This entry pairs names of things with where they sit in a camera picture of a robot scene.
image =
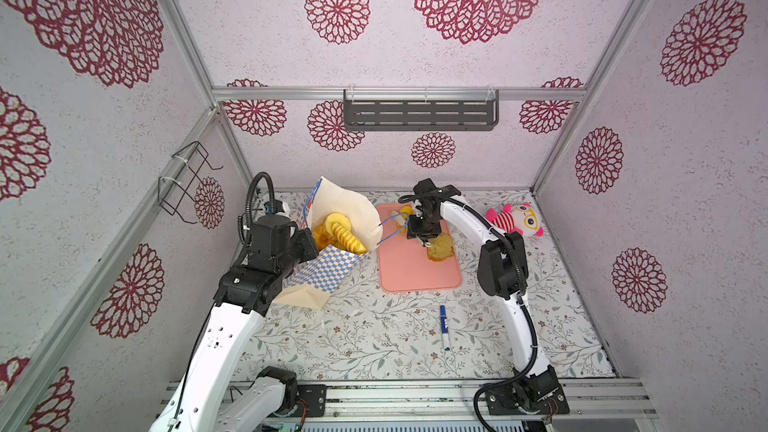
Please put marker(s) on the metal base rail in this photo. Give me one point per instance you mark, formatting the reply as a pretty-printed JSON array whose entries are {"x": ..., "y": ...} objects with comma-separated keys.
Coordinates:
[{"x": 451, "y": 401}]

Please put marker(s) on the bundt bread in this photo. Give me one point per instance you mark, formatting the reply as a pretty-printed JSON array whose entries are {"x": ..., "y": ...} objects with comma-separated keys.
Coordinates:
[{"x": 322, "y": 238}]

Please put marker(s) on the ridged spiral bread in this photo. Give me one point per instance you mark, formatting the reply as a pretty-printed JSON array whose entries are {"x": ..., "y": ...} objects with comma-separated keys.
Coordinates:
[{"x": 340, "y": 227}]

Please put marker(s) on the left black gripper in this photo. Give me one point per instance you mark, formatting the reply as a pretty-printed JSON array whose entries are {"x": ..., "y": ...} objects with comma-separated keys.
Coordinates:
[{"x": 302, "y": 238}]

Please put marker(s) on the toast slice bread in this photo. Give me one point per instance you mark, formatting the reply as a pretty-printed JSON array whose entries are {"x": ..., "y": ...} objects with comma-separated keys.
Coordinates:
[{"x": 440, "y": 248}]

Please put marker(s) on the blue marker pen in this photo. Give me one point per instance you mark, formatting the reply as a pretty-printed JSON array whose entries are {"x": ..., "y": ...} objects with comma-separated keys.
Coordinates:
[{"x": 444, "y": 330}]

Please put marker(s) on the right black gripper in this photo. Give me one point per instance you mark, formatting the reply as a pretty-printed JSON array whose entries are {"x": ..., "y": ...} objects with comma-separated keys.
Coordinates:
[{"x": 412, "y": 229}]

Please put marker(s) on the pink plush toy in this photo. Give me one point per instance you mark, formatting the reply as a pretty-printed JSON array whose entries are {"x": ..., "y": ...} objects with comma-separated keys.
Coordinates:
[{"x": 520, "y": 218}]

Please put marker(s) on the checkered paper bag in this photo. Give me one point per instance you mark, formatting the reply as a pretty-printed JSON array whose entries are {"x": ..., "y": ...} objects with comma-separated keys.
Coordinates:
[{"x": 312, "y": 283}]

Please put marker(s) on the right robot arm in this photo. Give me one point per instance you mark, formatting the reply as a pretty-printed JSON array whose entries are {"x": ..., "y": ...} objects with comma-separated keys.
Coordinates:
[{"x": 502, "y": 273}]

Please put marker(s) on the black wire rack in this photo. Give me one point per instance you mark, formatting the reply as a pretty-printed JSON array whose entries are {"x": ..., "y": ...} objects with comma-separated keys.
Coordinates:
[{"x": 193, "y": 194}]

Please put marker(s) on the grey wall shelf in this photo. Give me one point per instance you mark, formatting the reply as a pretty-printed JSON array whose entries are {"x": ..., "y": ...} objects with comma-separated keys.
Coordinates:
[{"x": 420, "y": 111}]

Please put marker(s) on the yellow twisted bread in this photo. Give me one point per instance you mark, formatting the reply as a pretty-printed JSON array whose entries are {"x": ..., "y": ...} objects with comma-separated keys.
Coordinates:
[{"x": 406, "y": 211}]

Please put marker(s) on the pink tray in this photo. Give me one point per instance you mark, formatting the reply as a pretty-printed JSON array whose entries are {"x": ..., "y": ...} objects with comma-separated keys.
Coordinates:
[{"x": 404, "y": 265}]

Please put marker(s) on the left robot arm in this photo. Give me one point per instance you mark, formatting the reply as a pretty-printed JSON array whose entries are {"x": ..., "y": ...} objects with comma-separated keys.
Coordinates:
[{"x": 274, "y": 245}]

